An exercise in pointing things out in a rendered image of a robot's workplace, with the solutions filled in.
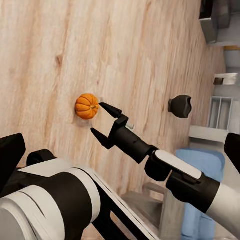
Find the cauldron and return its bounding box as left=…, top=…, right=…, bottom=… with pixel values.
left=168, top=95, right=192, bottom=119

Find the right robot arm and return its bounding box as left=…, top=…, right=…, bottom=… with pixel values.
left=90, top=102, right=240, bottom=240

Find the pumpkin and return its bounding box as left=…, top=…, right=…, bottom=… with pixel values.
left=75, top=94, right=99, bottom=120

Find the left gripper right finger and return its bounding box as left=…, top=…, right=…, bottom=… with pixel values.
left=224, top=132, right=240, bottom=173

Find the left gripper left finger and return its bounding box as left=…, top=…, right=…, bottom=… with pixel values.
left=0, top=133, right=26, bottom=193

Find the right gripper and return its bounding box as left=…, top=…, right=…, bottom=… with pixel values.
left=90, top=102, right=141, bottom=155

